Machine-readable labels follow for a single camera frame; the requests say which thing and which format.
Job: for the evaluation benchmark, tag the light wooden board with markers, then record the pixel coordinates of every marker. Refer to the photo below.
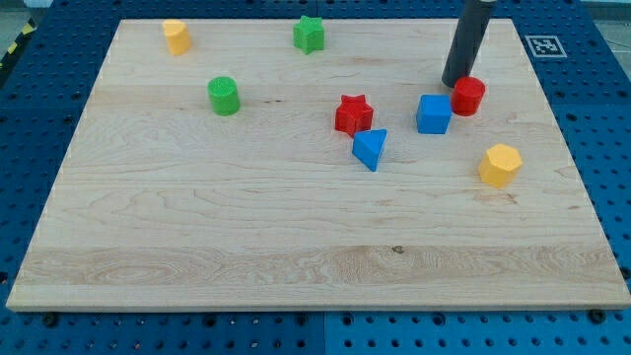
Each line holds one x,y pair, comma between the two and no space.
163,205

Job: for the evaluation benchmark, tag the blue cube block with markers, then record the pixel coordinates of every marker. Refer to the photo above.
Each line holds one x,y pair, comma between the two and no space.
434,114

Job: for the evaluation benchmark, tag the blue triangle block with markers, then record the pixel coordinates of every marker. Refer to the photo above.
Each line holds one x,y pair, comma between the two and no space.
368,146

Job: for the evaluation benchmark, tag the red star block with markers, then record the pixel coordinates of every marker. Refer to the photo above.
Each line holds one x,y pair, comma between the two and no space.
353,115

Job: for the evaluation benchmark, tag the green cylinder block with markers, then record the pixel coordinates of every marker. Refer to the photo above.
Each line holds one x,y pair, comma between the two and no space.
223,95

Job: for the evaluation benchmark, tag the green star block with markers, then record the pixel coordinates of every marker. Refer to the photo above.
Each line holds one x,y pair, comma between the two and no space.
309,34

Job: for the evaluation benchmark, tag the red cylinder block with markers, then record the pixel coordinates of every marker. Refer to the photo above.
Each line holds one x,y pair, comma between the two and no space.
467,96

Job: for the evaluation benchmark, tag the yellow hexagon block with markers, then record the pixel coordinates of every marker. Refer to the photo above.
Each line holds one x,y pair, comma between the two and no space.
500,165

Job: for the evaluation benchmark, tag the yellow rounded block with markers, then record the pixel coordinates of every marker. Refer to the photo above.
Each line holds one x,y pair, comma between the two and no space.
177,36

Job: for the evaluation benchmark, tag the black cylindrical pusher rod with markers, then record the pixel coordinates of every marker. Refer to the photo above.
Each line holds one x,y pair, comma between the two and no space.
470,31

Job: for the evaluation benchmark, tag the white fiducial marker tag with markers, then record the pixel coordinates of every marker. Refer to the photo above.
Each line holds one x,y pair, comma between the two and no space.
545,46

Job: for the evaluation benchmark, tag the yellow black hazard tape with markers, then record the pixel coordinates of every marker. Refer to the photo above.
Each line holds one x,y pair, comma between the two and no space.
18,46

